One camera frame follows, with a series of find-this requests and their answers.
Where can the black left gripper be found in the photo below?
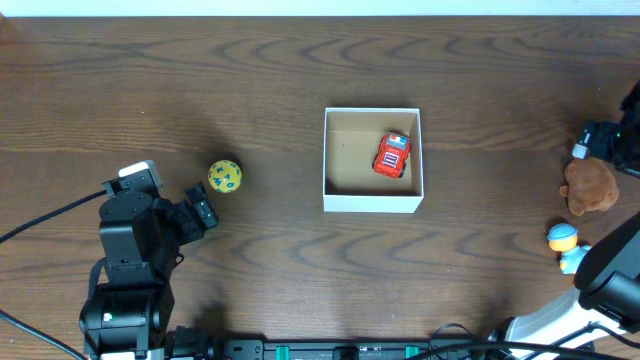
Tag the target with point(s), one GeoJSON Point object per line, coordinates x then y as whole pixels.
{"type": "Point", "coordinates": [185, 219]}

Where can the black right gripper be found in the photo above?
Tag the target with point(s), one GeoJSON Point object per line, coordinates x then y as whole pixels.
{"type": "Point", "coordinates": [601, 140]}

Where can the brown plush toy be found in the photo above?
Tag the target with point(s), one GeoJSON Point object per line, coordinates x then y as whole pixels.
{"type": "Point", "coordinates": [590, 186]}

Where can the yellow ball with blue letters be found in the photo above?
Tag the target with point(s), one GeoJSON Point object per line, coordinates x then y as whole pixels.
{"type": "Point", "coordinates": [225, 176]}

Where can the blue duck toy figure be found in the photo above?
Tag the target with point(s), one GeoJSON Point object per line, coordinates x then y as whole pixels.
{"type": "Point", "coordinates": [563, 239]}

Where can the red toy truck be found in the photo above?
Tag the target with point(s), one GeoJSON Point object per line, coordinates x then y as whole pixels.
{"type": "Point", "coordinates": [392, 154]}

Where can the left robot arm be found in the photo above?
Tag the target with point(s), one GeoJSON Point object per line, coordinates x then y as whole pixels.
{"type": "Point", "coordinates": [130, 299]}

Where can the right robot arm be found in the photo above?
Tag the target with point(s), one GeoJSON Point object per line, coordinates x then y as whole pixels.
{"type": "Point", "coordinates": [604, 298]}

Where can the white cardboard box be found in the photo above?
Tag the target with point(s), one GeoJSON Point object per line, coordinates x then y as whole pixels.
{"type": "Point", "coordinates": [351, 141]}

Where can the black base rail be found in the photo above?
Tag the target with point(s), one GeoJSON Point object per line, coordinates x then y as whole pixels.
{"type": "Point", "coordinates": [191, 343]}

